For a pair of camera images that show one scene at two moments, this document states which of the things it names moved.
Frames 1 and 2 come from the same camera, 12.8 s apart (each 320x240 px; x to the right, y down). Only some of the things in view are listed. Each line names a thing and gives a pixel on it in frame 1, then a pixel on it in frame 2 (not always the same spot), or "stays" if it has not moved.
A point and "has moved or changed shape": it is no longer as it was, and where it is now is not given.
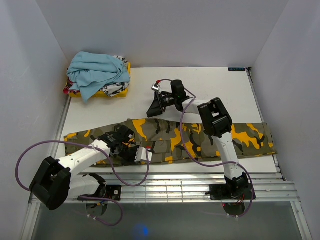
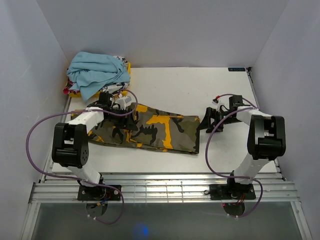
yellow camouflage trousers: [173, 141] has moved or changed shape
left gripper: [132, 160] to [126, 123]
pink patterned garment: [66, 90] stays
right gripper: [158, 107] to [206, 121]
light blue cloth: [90, 71] stays
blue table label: [236, 69] stays
